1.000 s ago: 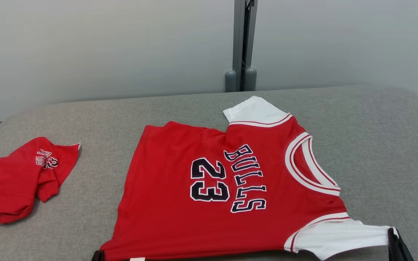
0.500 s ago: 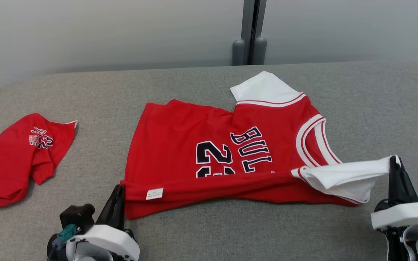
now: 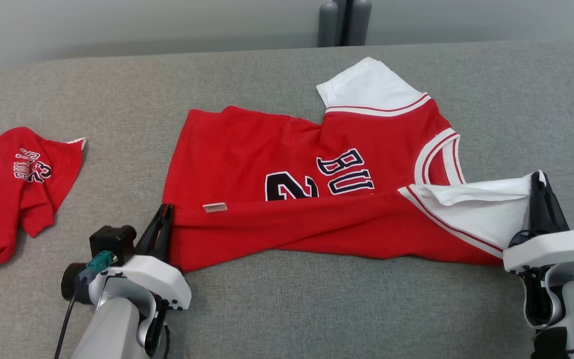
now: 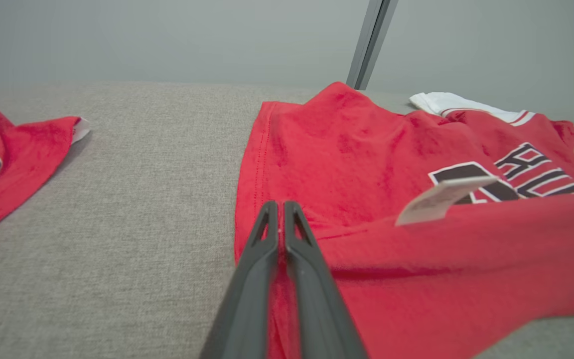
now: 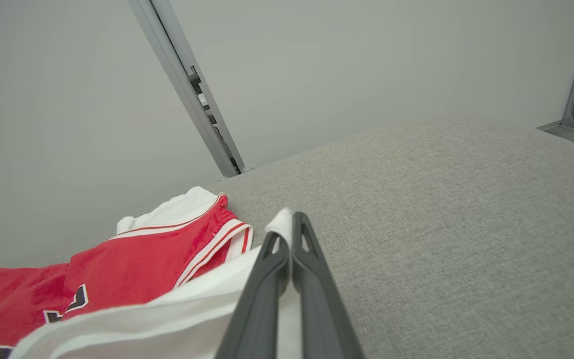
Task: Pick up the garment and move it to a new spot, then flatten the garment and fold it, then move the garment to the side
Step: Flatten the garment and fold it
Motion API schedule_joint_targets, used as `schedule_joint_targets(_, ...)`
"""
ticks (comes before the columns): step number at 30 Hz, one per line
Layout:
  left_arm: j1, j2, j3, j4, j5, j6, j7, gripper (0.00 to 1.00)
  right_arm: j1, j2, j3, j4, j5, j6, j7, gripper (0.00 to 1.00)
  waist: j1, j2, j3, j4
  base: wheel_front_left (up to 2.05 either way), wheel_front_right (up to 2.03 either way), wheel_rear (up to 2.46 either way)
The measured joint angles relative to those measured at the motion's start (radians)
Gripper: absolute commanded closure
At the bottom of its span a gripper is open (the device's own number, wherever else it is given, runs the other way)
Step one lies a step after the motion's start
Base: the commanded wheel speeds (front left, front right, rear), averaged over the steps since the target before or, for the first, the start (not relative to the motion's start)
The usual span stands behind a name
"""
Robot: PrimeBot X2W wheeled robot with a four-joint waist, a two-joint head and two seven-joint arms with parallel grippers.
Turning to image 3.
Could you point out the red basketball shorts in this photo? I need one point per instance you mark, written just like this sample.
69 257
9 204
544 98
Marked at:
3 199

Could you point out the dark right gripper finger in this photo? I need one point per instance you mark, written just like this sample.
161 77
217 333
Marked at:
552 214
535 209

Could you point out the grey partition post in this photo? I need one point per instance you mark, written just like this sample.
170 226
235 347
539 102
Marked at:
329 25

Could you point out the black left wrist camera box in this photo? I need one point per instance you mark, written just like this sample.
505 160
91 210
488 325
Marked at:
112 242

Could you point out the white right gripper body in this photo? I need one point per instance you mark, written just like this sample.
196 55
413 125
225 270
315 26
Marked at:
551 249

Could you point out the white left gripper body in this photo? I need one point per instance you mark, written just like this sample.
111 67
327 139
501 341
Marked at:
152 279

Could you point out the red and white basketball jersey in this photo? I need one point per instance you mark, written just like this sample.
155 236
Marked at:
267 149

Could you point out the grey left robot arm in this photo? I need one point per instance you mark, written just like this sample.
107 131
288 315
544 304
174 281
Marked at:
112 329

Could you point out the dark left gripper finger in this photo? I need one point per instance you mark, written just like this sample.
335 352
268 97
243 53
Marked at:
168 234
152 237

